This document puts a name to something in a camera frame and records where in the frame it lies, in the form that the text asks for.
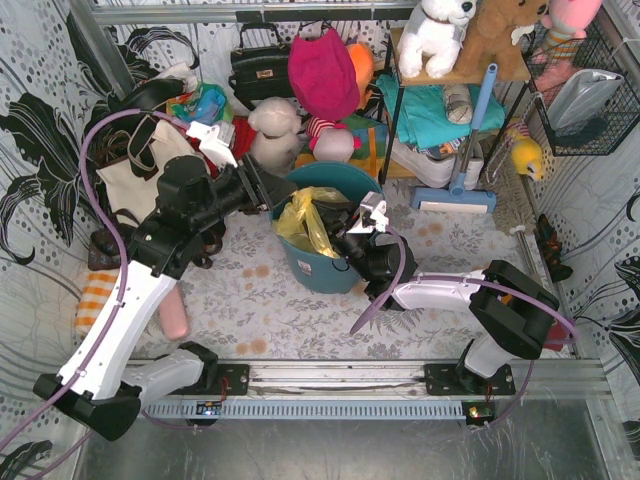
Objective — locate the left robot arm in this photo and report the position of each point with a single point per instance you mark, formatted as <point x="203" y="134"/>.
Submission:
<point x="96" y="387"/>

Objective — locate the colourful printed cloth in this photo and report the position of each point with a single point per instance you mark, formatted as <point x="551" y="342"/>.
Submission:
<point x="207" y="104"/>

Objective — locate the brown teddy bear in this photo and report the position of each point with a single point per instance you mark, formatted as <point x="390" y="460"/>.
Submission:
<point x="495" y="33"/>

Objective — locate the brown patterned handbag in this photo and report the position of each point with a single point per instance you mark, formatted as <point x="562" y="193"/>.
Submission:
<point x="103" y="253"/>

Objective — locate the pink plush pig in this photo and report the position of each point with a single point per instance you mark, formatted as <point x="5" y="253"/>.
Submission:
<point x="331" y="141"/>

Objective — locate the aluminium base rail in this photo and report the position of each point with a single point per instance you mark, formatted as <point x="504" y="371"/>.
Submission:
<point x="375" y="390"/>

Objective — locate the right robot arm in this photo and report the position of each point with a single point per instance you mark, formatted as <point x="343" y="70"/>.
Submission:
<point x="516" y="313"/>

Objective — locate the black wire basket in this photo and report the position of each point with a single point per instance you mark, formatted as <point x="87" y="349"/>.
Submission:
<point x="605" y="132"/>

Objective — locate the yellow plush duck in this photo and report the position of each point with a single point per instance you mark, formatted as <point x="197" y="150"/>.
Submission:
<point x="526" y="154"/>

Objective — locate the pink plush toy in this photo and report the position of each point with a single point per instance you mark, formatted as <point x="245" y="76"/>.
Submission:
<point x="566" y="24"/>

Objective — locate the wooden shelf rack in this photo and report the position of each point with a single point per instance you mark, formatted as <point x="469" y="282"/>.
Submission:
<point x="459" y="97"/>

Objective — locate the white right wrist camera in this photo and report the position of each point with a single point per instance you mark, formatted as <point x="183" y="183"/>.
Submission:
<point x="370" y="216"/>

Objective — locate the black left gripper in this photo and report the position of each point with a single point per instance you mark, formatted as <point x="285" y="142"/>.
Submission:
<point x="257" y="181"/>

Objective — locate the blue lint roller mop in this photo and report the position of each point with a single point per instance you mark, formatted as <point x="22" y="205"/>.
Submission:
<point x="456" y="198"/>

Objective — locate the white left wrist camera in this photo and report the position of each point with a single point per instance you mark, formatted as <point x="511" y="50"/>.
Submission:
<point x="216" y="142"/>

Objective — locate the black leather handbag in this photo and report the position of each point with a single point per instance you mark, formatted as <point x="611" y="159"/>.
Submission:
<point x="262" y="72"/>

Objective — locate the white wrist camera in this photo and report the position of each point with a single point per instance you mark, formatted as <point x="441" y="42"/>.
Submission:
<point x="370" y="216"/>
<point x="216" y="142"/>

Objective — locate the white plush dog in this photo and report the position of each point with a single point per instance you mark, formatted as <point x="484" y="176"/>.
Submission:
<point x="432" y="37"/>

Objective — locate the yellow trash bag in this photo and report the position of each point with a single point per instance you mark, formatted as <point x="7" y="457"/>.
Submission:
<point x="299" y="223"/>

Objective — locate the orange checkered towel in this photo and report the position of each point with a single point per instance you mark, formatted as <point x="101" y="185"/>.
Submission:
<point x="96" y="292"/>

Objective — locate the cream canvas tote bag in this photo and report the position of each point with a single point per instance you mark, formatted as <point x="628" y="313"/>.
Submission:
<point x="135" y="194"/>

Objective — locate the pink glasses case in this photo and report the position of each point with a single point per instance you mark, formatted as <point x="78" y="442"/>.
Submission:
<point x="173" y="316"/>

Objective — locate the floral patterned floor mat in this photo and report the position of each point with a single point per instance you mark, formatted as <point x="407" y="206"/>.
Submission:
<point x="249" y="304"/>

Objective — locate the teal folded cloth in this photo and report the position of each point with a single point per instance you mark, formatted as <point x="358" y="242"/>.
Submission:
<point x="422" y="121"/>

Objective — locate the silver foil pouch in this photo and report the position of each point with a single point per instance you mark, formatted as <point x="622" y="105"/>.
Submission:
<point x="583" y="95"/>

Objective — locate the white plush lamb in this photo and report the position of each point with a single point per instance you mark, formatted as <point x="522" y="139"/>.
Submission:
<point x="276" y="143"/>

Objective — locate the rainbow striped bag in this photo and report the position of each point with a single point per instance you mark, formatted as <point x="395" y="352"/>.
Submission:
<point x="369" y="156"/>

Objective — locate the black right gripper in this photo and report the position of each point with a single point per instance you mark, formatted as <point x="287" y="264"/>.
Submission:
<point x="338" y="228"/>

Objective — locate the orange plush toy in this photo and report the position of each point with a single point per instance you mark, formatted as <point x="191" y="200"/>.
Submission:
<point x="363" y="62"/>

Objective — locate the teal plastic trash bin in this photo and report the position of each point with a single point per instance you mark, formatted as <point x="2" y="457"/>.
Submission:
<point x="315" y="272"/>

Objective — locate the red cloth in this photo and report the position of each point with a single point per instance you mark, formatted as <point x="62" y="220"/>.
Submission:
<point x="244" y="136"/>

